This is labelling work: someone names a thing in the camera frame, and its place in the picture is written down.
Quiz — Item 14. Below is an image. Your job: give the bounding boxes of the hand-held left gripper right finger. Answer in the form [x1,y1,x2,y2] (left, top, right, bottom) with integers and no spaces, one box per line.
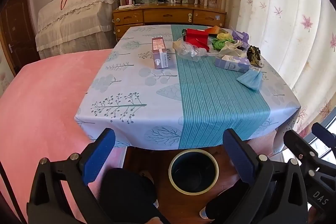
[223,128,308,224]

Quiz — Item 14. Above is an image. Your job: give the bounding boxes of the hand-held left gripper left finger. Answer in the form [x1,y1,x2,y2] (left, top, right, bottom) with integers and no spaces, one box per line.
[27,128,116,224]

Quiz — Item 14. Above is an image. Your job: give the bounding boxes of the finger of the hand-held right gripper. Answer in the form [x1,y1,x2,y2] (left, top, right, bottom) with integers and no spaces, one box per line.
[311,122,334,159]
[283,130,319,169]

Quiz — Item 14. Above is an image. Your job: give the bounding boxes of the dark blue trash bin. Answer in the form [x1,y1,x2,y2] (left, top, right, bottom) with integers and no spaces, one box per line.
[168,149,219,195]

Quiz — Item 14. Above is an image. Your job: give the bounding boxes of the blue face mask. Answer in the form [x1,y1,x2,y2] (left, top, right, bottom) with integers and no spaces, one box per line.
[237,68,263,90]

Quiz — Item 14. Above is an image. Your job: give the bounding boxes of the lavender carton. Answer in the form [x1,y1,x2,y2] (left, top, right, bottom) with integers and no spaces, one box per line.
[215,55,251,73]

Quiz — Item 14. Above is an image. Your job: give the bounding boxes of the black and gold wrapper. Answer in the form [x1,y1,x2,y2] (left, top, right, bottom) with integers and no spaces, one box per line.
[247,46,263,67]

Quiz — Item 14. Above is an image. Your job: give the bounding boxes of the cream paper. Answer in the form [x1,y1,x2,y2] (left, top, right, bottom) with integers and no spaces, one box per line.
[219,40,248,58]

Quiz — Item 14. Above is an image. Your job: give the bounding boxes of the green paper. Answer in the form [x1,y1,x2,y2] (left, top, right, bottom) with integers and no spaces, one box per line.
[212,38,235,51]

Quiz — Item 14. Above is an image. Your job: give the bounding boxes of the clear plastic bag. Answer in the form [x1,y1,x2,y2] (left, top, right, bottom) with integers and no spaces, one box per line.
[172,39,208,61]

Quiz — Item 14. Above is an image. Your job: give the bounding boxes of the pink carton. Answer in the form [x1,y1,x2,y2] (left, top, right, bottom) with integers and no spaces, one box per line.
[152,37,170,69]

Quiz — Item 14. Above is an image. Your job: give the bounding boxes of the yellow paper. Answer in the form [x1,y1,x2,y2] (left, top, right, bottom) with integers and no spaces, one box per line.
[217,32,234,41]

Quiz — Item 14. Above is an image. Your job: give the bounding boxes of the red packet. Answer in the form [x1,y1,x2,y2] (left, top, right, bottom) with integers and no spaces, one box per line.
[186,29,210,52]

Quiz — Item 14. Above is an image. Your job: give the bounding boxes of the person's left leg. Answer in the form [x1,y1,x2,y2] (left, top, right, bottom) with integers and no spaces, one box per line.
[98,168,168,224]

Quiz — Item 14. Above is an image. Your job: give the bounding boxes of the person's leg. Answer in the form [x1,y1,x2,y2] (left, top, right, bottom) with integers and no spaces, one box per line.
[98,168,168,224]
[201,182,265,224]

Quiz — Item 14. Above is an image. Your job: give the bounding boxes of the person's right leg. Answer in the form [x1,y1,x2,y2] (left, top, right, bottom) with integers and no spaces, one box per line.
[201,182,265,224]

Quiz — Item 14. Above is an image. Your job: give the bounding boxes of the table with patterned cloth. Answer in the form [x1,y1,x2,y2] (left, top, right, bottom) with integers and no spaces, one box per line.
[74,25,301,149]

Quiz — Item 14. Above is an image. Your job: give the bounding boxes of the pink blanket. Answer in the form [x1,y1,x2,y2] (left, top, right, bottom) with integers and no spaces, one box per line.
[0,49,128,224]

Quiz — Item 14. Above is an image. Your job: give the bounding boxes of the purple plastic bag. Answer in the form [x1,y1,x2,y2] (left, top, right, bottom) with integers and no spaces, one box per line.
[231,28,249,46]

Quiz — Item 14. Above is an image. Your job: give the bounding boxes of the leaf print curtain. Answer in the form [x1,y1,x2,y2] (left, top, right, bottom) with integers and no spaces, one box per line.
[228,0,336,140]

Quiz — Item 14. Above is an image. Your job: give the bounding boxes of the orange packet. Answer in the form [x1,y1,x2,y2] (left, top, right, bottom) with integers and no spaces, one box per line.
[205,26,227,35]

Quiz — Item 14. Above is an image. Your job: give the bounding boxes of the cream lace cover cloth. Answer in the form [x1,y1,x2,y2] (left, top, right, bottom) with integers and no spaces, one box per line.
[35,0,118,59]

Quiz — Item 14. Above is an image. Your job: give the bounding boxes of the brown wooden door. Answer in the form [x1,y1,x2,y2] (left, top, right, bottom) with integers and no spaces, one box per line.
[0,0,40,76]

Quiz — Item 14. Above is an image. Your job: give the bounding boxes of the white power strip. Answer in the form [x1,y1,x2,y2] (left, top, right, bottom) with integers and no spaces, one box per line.
[118,4,145,10]

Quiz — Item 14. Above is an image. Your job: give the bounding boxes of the wooden desk with drawers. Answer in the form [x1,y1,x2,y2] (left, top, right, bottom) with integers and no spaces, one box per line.
[113,3,227,41]

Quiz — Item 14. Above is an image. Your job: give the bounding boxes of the black cable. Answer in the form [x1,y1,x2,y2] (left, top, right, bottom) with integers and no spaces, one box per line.
[0,161,28,224]

